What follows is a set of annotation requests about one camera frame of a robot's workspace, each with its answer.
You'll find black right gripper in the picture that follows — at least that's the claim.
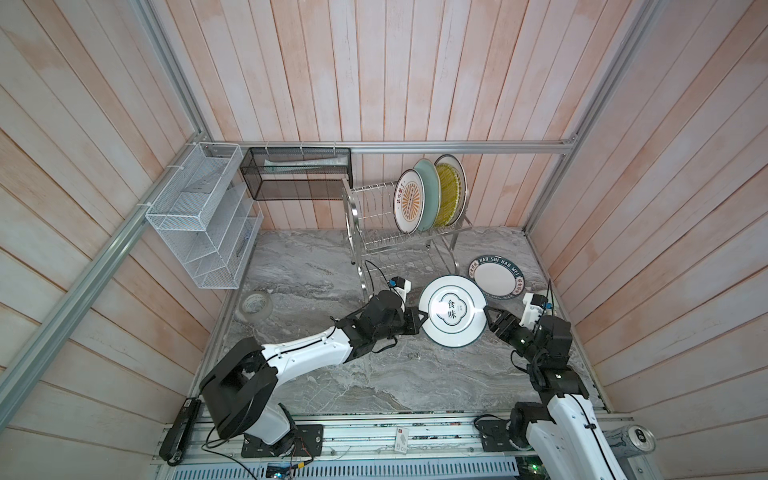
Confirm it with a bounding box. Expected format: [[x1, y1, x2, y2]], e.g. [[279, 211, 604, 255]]
[[485, 303, 542, 365]]

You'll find white plate with cloud outline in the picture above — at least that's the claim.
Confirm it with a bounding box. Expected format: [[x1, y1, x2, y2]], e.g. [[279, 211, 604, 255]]
[[418, 275, 487, 348]]

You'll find green rim white plate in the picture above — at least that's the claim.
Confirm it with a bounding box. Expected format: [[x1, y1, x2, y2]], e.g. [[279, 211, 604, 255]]
[[468, 255, 526, 299]]

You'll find small orange sunburst plate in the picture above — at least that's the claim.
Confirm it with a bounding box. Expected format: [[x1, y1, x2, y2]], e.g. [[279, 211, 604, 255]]
[[393, 169, 425, 234]]

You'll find pale green flower plate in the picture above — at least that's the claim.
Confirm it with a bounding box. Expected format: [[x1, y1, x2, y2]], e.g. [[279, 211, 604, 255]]
[[414, 158, 441, 232]]

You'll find large orange sunburst plate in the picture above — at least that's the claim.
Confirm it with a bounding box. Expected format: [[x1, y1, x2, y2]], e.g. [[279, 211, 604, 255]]
[[434, 154, 469, 226]]

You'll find yellow woven plate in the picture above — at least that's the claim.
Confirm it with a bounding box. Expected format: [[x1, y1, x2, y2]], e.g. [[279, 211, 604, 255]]
[[434, 164, 461, 227]]

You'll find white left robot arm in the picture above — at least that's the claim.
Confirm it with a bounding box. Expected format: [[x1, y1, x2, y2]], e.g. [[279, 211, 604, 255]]
[[200, 290, 427, 446]]

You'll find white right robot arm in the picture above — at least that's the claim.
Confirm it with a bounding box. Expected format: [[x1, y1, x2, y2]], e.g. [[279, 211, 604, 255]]
[[484, 306, 626, 479]]

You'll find steel two-tier dish rack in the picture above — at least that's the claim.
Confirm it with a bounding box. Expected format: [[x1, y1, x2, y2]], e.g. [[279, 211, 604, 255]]
[[341, 179, 472, 300]]

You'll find silver drink can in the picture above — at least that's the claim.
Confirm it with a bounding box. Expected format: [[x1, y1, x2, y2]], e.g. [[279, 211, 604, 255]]
[[604, 424, 656, 459]]

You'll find black remote-like device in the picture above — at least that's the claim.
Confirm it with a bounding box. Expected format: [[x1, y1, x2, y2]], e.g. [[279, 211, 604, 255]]
[[159, 397, 202, 466]]

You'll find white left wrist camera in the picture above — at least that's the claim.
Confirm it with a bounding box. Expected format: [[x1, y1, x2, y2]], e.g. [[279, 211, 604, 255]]
[[388, 276, 412, 302]]

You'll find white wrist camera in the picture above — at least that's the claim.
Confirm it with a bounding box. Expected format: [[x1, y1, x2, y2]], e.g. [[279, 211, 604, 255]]
[[520, 292, 551, 330], [388, 276, 412, 302]]

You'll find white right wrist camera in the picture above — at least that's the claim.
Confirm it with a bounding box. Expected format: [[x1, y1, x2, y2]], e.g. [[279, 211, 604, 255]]
[[520, 292, 551, 330]]

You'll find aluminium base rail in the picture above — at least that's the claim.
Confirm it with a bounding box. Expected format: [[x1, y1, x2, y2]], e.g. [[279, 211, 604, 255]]
[[155, 412, 637, 480]]

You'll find white wire mesh shelf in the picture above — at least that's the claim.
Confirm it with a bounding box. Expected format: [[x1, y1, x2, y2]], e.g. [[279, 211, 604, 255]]
[[146, 142, 264, 290]]

